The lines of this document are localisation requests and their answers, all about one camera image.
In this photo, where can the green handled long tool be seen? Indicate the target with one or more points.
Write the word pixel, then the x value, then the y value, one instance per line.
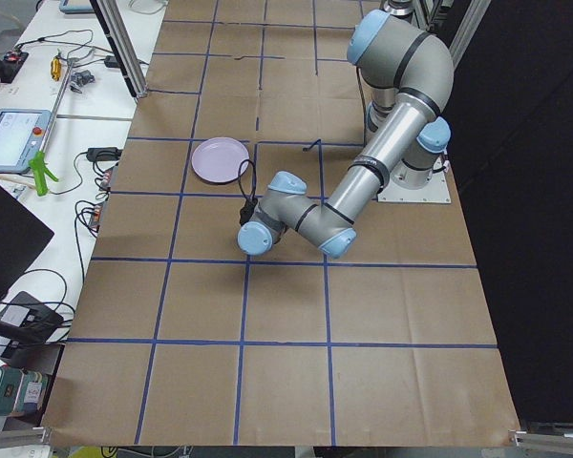
pixel 37 164

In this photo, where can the lavender round plate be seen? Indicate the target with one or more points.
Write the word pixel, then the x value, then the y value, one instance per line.
pixel 219 160

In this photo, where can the teach pendant tablet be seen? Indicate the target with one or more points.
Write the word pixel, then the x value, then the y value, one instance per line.
pixel 21 134

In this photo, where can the yellow handled tool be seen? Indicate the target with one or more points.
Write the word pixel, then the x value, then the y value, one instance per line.
pixel 55 69

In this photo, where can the black power adapter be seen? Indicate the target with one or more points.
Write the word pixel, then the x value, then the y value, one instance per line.
pixel 95 154

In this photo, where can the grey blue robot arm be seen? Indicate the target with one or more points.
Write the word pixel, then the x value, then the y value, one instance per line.
pixel 391 54

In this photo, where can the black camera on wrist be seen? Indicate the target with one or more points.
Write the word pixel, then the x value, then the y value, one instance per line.
pixel 247 212

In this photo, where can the aluminium frame post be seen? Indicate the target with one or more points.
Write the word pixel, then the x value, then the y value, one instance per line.
pixel 111 22

